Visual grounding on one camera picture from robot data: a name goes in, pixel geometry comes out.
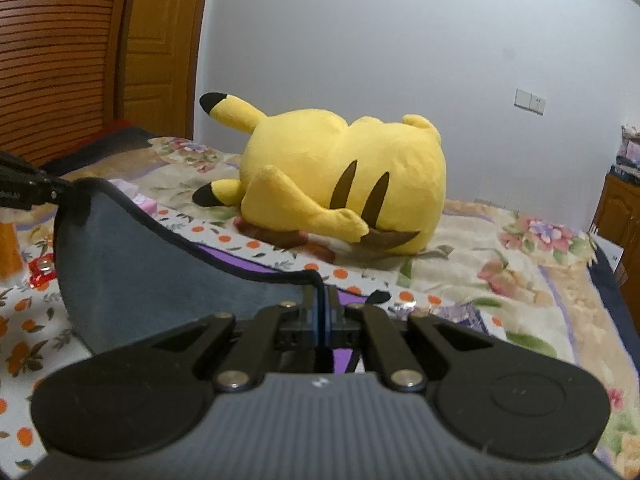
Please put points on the wooden louvered wardrobe door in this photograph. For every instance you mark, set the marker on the wooden louvered wardrobe door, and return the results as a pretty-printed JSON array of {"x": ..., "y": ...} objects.
[{"x": 55, "y": 55}]

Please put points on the stack of books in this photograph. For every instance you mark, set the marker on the stack of books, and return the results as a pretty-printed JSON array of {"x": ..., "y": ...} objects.
[{"x": 629, "y": 157}]

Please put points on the orange print blanket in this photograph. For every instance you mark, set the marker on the orange print blanket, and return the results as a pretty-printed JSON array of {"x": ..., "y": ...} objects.
[{"x": 30, "y": 340}]

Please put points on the floral bedsheet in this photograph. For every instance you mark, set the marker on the floral bedsheet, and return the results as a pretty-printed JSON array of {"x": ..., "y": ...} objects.
[{"x": 500, "y": 280}]

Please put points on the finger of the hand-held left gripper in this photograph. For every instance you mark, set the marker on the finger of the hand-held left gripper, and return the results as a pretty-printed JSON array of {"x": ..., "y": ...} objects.
[{"x": 27, "y": 187}]

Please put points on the orange bottle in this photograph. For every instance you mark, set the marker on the orange bottle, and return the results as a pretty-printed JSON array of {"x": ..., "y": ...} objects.
[{"x": 9, "y": 247}]

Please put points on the white box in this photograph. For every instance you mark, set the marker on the white box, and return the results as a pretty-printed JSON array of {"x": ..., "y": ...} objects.
[{"x": 607, "y": 257}]

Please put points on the pink packet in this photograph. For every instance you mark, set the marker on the pink packet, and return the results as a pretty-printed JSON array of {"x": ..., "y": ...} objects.
[{"x": 135, "y": 197}]

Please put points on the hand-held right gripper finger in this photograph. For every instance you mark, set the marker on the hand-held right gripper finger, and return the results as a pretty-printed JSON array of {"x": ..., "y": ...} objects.
[
  {"x": 318, "y": 317},
  {"x": 330, "y": 317}
]

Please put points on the wooden cabinet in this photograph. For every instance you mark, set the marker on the wooden cabinet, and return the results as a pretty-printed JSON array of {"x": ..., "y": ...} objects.
[{"x": 617, "y": 220}]

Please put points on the white wall socket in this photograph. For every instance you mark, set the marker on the white wall socket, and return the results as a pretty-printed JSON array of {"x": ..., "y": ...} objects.
[{"x": 530, "y": 101}]

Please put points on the red wrapper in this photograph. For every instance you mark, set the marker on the red wrapper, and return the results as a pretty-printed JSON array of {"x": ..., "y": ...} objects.
[{"x": 42, "y": 270}]

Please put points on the grey towel with black edge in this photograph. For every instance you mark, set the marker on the grey towel with black edge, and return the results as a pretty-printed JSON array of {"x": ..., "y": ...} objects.
[{"x": 150, "y": 270}]

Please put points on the yellow plush toy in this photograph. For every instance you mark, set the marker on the yellow plush toy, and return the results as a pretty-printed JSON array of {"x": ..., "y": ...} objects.
[{"x": 320, "y": 170}]

